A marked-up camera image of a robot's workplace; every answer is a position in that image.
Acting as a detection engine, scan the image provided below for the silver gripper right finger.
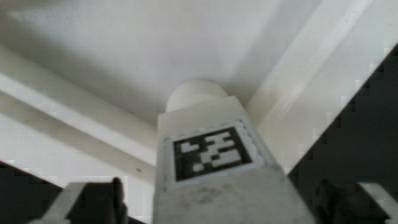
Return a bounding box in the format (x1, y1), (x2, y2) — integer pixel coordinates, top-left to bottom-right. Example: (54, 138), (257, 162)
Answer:
(317, 180), (398, 224)

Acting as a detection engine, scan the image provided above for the white square tabletop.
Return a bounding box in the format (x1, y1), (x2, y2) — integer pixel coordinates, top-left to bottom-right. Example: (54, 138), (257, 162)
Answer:
(0, 0), (398, 224)

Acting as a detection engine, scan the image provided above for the white leg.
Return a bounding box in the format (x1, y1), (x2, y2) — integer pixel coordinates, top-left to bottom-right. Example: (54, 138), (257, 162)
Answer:
(154, 80), (317, 224)

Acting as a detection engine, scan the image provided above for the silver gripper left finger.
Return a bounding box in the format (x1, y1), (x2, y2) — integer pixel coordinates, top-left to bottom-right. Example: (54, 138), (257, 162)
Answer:
(29, 178), (129, 224)

